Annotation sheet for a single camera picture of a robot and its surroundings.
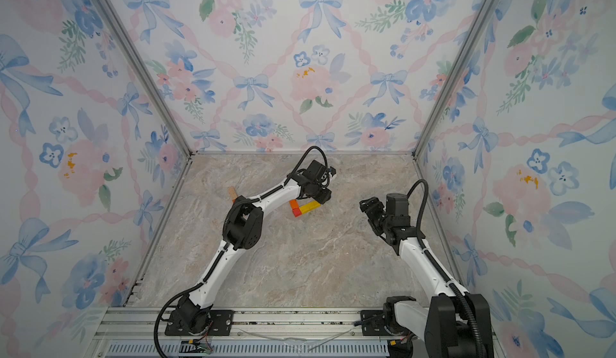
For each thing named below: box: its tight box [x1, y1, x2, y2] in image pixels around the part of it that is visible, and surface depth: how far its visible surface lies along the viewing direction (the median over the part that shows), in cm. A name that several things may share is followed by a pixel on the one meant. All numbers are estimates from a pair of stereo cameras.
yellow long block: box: [299, 200, 322, 215], surface depth 102 cm
